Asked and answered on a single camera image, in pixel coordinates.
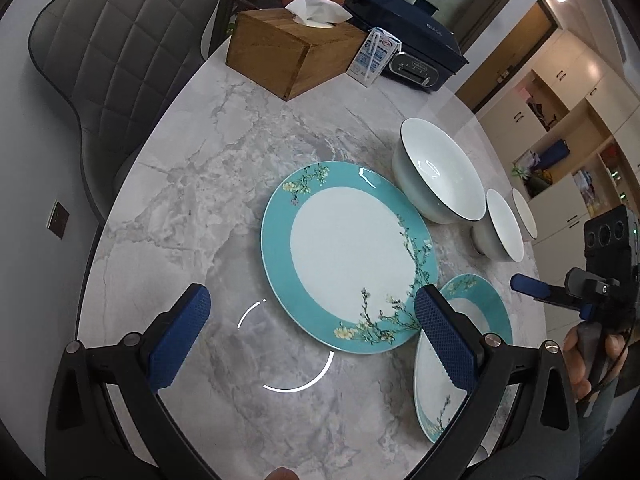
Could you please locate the small white bowl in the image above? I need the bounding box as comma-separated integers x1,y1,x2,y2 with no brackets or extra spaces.
470,188,525,263
511,187,539,241

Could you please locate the dark blue electric cooker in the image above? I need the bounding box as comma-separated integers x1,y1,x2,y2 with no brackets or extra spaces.
337,0,470,93

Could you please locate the white tissue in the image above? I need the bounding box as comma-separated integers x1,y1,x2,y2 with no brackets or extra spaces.
284,0,353,28

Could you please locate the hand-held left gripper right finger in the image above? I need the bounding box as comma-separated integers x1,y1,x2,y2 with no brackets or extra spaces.
400,285,581,480

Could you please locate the beige wall cabinet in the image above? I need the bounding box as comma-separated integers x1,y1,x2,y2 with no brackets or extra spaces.
475,25,640,246

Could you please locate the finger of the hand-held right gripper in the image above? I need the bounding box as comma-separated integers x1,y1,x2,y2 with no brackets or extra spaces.
510,274,571,307

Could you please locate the white milk carton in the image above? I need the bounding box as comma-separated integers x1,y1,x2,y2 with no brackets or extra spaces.
347,27,403,85

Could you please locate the person's right hand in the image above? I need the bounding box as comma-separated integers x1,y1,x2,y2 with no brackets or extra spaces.
562,327,628,402

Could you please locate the wooden tissue box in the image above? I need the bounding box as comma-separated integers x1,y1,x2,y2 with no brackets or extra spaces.
225,9,368,102

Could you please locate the brown wall socket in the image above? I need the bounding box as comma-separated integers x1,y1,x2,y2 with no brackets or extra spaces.
47,200,71,238

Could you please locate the brown wooden door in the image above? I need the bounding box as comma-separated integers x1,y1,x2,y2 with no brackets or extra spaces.
455,0,557,112

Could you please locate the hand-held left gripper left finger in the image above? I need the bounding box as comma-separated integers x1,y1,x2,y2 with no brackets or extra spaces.
44,284,221,480

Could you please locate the grey quilted chair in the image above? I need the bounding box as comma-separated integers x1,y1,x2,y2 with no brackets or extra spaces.
27,0,224,221

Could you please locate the small teal floral plate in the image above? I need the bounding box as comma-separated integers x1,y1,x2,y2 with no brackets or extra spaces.
414,273,514,443

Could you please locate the large teal floral plate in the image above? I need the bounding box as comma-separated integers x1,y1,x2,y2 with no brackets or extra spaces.
260,161,440,353

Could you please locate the large white bowl black rim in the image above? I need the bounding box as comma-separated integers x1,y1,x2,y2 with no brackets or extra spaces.
391,117,488,224

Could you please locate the blue bag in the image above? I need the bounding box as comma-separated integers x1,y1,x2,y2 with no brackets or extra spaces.
537,140,571,166

